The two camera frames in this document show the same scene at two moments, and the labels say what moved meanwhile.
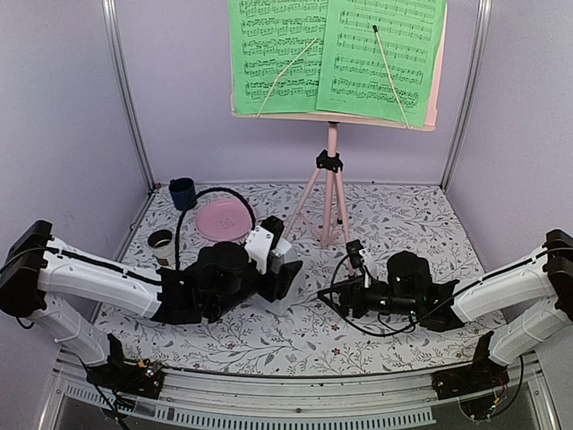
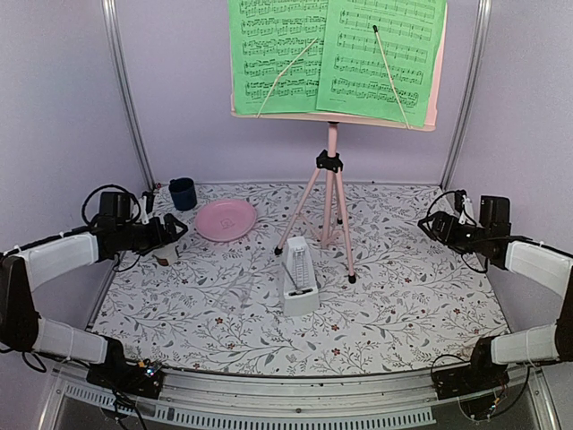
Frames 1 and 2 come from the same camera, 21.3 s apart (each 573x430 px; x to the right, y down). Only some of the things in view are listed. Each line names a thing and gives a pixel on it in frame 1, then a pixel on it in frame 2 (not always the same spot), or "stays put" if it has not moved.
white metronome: [276, 263] -> [301, 295]
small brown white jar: [161, 244] stays put
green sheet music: [380, 59] stays put
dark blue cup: [183, 192] stays put
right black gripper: [348, 295] -> [447, 236]
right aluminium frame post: [472, 87] stays put
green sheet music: [276, 55] stays put
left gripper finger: [282, 280] -> [171, 224]
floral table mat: [303, 332] stays put
